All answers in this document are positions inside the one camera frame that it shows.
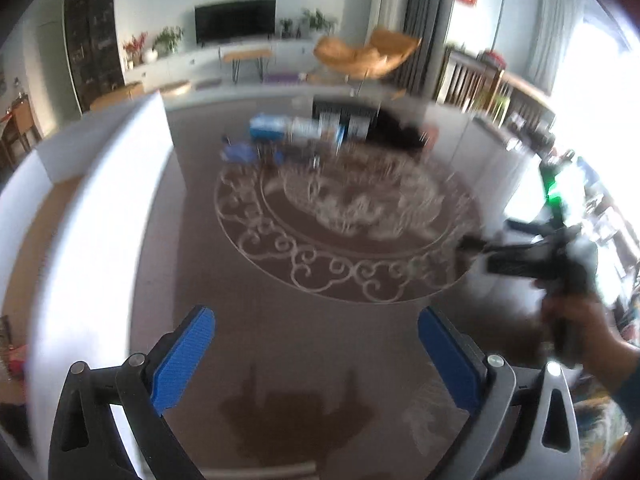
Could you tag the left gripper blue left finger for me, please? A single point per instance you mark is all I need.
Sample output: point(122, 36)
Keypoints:
point(85, 441)

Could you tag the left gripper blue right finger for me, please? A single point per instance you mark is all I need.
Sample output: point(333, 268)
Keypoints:
point(521, 421)

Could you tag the blue white mask box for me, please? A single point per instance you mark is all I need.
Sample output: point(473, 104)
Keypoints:
point(319, 131)

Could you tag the blue white glove box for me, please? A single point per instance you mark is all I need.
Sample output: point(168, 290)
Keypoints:
point(269, 127)

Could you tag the blue sleeved right forearm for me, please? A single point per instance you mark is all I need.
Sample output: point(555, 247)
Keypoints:
point(627, 396)

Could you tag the person right hand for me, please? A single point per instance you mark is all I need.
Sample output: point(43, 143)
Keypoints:
point(603, 353)

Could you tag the wooden railing shelf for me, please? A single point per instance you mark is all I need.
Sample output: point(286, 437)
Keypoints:
point(476, 86)

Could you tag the white cardboard storage box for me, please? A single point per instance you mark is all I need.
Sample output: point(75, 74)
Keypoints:
point(83, 301)

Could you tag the black striped gift box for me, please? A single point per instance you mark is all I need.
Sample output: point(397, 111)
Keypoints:
point(355, 117)

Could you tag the orange lounge chair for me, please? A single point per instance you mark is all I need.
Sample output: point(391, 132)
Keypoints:
point(385, 52)

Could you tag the grey curtain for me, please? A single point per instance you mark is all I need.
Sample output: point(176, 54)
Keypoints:
point(428, 21)

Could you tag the green potted plant right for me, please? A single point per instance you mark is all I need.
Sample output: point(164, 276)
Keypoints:
point(317, 24)

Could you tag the green potted plant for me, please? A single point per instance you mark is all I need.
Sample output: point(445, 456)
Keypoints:
point(168, 40)
point(317, 24)

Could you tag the cardboard box on floor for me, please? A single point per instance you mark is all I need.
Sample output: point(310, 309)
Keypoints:
point(126, 93)

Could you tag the small wooden bench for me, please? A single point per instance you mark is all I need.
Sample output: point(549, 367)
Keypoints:
point(260, 57)

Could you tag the black flat television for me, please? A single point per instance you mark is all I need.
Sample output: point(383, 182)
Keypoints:
point(234, 19)

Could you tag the red flower vase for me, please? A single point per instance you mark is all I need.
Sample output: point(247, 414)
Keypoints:
point(133, 48)

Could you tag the white tv cabinet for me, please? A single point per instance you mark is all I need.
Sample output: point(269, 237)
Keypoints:
point(286, 57)

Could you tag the green potted plant left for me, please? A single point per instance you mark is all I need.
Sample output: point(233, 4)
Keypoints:
point(168, 40)

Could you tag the dark glass display cabinet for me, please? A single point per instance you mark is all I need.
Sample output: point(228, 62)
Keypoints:
point(92, 49)

